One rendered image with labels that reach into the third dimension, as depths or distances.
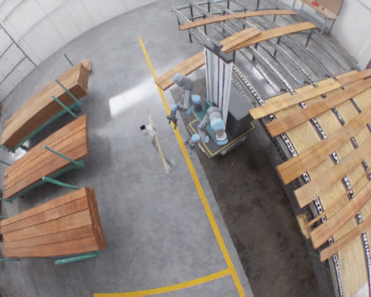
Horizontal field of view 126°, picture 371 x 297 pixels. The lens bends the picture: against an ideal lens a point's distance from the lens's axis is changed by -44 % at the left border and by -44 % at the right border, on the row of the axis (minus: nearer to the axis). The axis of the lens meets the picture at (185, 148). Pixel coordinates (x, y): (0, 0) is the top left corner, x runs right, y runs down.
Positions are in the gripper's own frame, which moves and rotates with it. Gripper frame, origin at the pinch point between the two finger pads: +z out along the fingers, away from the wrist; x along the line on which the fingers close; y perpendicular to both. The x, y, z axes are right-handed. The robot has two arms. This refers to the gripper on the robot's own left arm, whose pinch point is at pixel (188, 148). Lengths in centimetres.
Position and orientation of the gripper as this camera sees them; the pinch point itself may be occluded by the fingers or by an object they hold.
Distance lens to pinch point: 208.5
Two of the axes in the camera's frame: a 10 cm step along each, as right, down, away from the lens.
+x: 4.1, 8.7, -2.7
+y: -8.7, 2.8, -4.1
